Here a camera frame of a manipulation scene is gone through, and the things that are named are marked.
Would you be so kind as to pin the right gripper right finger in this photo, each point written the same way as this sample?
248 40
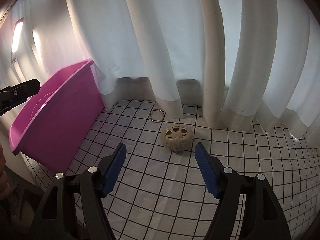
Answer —
263 216

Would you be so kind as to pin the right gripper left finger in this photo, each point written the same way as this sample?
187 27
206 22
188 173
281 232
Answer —
71 208

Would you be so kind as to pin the person's left hand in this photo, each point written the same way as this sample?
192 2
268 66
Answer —
5 189

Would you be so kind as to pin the pink plastic tub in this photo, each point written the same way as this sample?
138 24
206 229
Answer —
53 123

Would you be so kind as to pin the white LED lamp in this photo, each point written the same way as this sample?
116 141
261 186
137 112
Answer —
16 38

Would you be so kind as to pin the white black grid bedsheet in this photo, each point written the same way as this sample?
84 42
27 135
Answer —
160 192

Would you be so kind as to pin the beige fluffy plush pouch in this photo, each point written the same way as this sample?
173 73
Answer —
177 137

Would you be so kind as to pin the white curtain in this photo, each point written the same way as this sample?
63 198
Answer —
239 60

